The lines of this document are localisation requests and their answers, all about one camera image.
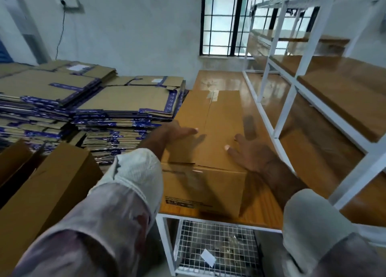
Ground white paper tag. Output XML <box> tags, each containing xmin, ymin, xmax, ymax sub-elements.
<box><xmin>200</xmin><ymin>248</ymin><xmax>217</xmax><ymax>267</ymax></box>

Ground crumpled tape scraps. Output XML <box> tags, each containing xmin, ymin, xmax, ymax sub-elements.
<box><xmin>205</xmin><ymin>226</ymin><xmax>254</xmax><ymax>263</ymax></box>

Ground person's light grey shirt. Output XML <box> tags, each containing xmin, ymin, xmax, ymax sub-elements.
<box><xmin>12</xmin><ymin>148</ymin><xmax>386</xmax><ymax>277</ymax></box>

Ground wooden table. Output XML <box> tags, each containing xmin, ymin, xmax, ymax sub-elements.
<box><xmin>156</xmin><ymin>70</ymin><xmax>386</xmax><ymax>277</ymax></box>

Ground person's right forearm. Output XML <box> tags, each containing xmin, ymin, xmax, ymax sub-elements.
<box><xmin>259</xmin><ymin>159</ymin><xmax>308</xmax><ymax>211</ymax></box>

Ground blue roller shutter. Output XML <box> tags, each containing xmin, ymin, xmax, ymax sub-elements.
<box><xmin>0</xmin><ymin>40</ymin><xmax>14</xmax><ymax>65</ymax></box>

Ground black framed window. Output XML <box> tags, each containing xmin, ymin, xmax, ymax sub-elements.
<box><xmin>200</xmin><ymin>0</ymin><xmax>320</xmax><ymax>56</ymax></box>

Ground person's left hand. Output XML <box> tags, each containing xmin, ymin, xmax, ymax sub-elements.
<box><xmin>151</xmin><ymin>120</ymin><xmax>199</xmax><ymax>157</ymax></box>

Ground white metal shelf rack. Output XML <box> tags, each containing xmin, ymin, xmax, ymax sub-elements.
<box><xmin>242</xmin><ymin>0</ymin><xmax>386</xmax><ymax>211</ymax></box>

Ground person's right hand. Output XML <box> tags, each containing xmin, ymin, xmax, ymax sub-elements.
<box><xmin>224</xmin><ymin>134</ymin><xmax>279</xmax><ymax>175</ymax></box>

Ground thin wall cable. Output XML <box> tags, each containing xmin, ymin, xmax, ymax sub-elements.
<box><xmin>54</xmin><ymin>7</ymin><xmax>67</xmax><ymax>61</ymax></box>

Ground person's left forearm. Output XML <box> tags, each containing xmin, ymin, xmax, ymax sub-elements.
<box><xmin>136</xmin><ymin>135</ymin><xmax>170</xmax><ymax>163</ymax></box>

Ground assembled boxes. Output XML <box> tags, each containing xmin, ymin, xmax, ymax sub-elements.
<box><xmin>0</xmin><ymin>138</ymin><xmax>43</xmax><ymax>208</ymax></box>

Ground brown cardboard box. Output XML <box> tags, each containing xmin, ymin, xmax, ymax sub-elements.
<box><xmin>0</xmin><ymin>142</ymin><xmax>103</xmax><ymax>277</ymax></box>
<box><xmin>160</xmin><ymin>90</ymin><xmax>249</xmax><ymax>219</ymax></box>

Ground white wire mesh cage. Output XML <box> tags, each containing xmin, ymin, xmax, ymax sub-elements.
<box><xmin>174</xmin><ymin>218</ymin><xmax>263</xmax><ymax>277</ymax></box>

